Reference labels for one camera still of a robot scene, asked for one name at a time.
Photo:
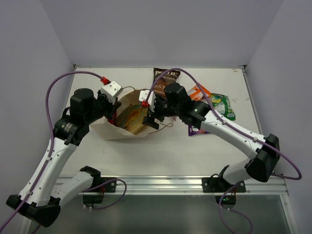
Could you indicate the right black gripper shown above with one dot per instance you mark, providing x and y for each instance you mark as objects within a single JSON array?
[{"x": 149, "y": 119}]

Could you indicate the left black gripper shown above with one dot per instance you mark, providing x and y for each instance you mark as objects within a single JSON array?
[{"x": 110, "y": 107}]

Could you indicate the yellow chips bag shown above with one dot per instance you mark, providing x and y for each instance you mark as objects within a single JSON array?
[{"x": 131, "y": 118}]

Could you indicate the brown paper bag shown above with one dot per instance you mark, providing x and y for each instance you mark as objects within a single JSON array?
[{"x": 111, "y": 132}]

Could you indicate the purple Fox's candy bag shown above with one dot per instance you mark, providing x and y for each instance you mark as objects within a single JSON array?
[{"x": 192, "y": 131}]

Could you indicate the dark brown snack bag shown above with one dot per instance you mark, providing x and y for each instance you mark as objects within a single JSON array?
[{"x": 165, "y": 80}]

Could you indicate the orange snack packet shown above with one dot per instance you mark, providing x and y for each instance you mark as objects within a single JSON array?
[{"x": 196, "y": 94}]

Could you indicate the green snack packet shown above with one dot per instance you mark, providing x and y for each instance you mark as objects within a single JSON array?
[{"x": 222, "y": 104}]

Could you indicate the red R snack packet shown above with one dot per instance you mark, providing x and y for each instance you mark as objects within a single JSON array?
[{"x": 112, "y": 120}]

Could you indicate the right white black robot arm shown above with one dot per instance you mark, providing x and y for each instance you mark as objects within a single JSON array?
[{"x": 260, "y": 150}]

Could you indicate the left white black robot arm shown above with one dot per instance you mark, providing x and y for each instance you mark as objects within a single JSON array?
[{"x": 40, "y": 201}]

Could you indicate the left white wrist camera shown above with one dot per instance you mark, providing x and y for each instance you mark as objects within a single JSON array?
[{"x": 111, "y": 90}]

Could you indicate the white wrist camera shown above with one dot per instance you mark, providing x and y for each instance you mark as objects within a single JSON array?
[
  {"x": 147, "y": 99},
  {"x": 111, "y": 90}
]

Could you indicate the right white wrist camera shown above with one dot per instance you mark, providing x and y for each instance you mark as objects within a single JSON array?
[{"x": 147, "y": 99}]

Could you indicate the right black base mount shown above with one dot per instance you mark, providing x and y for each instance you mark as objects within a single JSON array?
[{"x": 228, "y": 195}]

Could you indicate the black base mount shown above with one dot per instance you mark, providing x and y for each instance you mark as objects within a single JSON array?
[
  {"x": 228, "y": 195},
  {"x": 102, "y": 186}
]

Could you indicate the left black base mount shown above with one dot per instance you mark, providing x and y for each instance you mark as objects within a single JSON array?
[{"x": 102, "y": 186}]

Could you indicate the aluminium mounting rail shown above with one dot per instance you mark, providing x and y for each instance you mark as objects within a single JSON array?
[{"x": 192, "y": 185}]

